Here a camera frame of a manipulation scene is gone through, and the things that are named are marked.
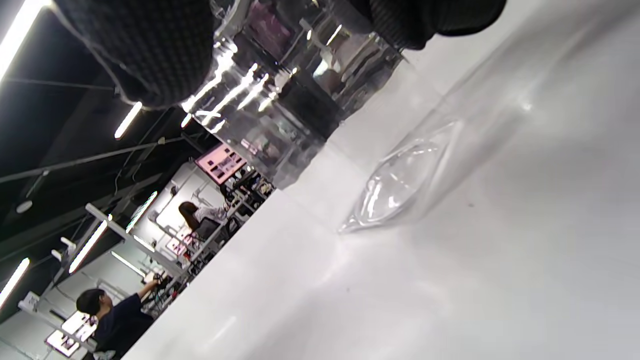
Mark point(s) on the person's right hand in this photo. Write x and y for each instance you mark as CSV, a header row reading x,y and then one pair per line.
x,y
145,45

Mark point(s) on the clear square coffee jar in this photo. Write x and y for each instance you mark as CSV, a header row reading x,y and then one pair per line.
x,y
280,100

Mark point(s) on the ceiling light tube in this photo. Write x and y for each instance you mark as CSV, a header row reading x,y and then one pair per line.
x,y
128,120
88,246
20,35
14,282

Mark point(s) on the pink display screen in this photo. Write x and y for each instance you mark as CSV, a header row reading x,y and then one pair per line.
x,y
221,164

